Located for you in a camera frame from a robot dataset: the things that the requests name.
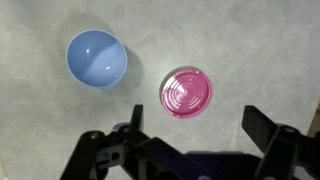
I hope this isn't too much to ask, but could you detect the pink round plastic lid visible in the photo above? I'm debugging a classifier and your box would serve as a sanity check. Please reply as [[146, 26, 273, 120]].
[[160, 68, 213, 119]]

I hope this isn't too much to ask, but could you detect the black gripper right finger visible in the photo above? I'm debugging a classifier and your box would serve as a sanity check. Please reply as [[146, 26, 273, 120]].
[[241, 104, 320, 180]]

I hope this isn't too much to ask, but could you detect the blue plastic bowl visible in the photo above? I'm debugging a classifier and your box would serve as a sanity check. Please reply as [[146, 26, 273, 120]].
[[65, 28, 129, 89]]

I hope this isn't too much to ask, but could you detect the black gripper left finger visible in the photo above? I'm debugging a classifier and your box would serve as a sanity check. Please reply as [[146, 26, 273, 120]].
[[59, 104, 214, 180]]

